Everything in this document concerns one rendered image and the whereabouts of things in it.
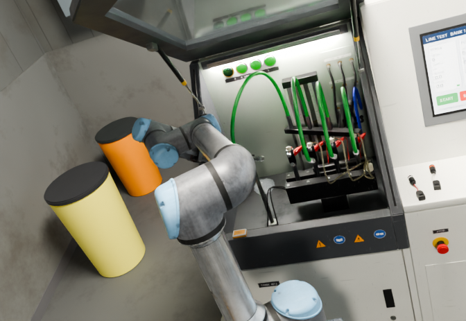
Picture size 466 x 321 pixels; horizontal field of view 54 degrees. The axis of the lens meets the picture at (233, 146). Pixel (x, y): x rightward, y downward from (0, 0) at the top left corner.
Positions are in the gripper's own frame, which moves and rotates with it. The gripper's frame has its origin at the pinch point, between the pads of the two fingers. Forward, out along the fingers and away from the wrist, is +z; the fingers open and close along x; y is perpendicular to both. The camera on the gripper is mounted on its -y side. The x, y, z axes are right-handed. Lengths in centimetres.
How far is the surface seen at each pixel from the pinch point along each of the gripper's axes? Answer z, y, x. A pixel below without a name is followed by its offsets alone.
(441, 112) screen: 53, -24, 45
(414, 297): 74, 40, 30
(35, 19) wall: -28, -112, -272
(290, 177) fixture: 34.8, 3.3, -4.7
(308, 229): 28.6, 22.5, 15.5
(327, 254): 40, 30, 16
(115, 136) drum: 45, -28, -227
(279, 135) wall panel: 40.9, -16.7, -22.1
